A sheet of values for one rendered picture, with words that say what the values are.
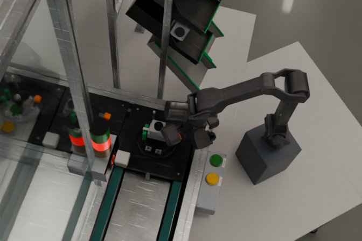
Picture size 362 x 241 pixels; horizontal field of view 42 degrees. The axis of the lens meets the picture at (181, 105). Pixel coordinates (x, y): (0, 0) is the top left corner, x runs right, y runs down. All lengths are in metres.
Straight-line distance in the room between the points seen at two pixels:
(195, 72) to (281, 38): 1.55
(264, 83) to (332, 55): 2.03
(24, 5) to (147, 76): 1.28
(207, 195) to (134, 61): 0.65
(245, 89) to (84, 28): 0.97
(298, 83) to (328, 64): 1.94
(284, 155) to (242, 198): 0.24
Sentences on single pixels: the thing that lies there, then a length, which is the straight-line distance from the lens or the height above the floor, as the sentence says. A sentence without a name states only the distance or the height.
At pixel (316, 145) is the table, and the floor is 0.86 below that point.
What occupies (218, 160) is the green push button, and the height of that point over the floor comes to 0.97.
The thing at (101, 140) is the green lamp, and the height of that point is 1.38.
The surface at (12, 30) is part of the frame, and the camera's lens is 0.62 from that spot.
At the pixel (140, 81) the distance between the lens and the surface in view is 1.87.
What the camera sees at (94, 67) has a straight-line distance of 1.91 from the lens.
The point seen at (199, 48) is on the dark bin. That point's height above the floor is 1.20.
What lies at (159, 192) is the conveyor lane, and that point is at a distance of 1.63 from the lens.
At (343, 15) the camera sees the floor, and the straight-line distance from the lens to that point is 3.48.
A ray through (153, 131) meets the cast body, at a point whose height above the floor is 1.08.
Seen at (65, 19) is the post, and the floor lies 1.85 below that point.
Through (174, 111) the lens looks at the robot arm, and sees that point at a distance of 1.33.
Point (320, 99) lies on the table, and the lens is 1.98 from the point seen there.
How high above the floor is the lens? 2.47
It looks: 62 degrees down
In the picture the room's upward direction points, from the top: 10 degrees clockwise
